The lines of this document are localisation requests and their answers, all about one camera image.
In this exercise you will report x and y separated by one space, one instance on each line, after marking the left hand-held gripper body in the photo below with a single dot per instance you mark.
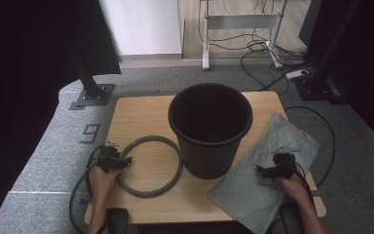
108 159

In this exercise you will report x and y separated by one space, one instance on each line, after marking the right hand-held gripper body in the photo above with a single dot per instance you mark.
284 165

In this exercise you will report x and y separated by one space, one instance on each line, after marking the grey plastic garbage bag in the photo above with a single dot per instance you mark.
250 195

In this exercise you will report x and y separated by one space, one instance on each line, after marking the dark plastic trash bin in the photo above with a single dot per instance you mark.
211 156

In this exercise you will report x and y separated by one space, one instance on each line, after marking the person's left hand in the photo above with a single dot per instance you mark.
102 183

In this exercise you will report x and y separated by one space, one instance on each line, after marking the person's right hand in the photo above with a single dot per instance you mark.
293 190

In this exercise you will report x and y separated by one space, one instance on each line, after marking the black chair armrest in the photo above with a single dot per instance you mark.
118 221
289 219

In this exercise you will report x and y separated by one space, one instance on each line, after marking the black metal stand with base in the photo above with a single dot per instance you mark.
92 92

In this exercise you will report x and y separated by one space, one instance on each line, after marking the white power strip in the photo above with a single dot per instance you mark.
297 74

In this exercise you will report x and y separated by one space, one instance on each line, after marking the dark curtain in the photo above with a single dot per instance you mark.
29 48

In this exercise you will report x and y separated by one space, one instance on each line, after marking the white desk frame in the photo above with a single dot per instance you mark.
240 21

